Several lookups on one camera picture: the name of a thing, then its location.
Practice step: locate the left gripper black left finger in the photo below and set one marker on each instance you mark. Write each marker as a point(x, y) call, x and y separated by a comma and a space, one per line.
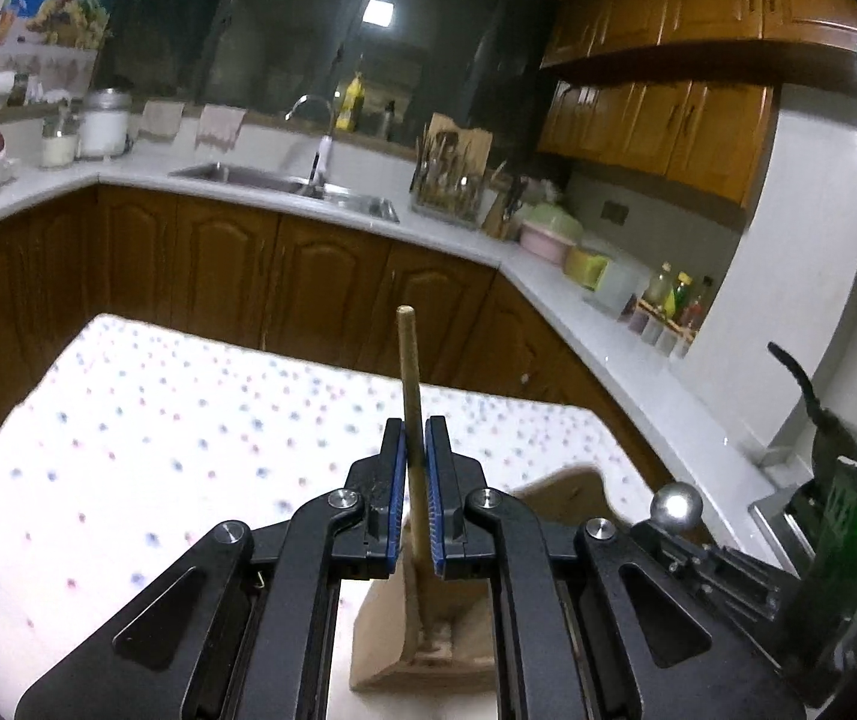
point(242, 624)

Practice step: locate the yellow dish soap bottle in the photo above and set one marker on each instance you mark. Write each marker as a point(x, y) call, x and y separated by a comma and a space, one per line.
point(352, 103)

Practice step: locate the chrome sink faucet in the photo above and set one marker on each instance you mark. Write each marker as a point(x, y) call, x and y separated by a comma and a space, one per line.
point(316, 115)

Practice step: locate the wooden chopstick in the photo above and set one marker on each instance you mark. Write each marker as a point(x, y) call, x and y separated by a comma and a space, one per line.
point(420, 552)

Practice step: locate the wooden utensil holder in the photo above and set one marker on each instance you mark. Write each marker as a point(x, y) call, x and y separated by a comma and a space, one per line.
point(416, 633)

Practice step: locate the dish drying rack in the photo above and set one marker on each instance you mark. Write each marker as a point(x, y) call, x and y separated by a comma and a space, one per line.
point(450, 175)

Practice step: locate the pink and green bowls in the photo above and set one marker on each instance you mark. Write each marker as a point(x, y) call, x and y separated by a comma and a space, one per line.
point(549, 232)

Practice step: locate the yellow plastic cup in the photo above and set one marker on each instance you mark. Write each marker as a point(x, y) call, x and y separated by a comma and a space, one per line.
point(585, 268)

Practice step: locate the white pot with lid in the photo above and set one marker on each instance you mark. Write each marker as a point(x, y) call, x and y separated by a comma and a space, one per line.
point(104, 124)

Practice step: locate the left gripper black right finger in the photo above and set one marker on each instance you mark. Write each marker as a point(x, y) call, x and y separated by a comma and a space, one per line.
point(595, 621)

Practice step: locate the steel kitchen sink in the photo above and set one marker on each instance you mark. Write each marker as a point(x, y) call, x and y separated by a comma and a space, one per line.
point(248, 177)

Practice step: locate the white floral tablecloth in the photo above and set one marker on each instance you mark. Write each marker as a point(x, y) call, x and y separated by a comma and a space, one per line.
point(134, 445)

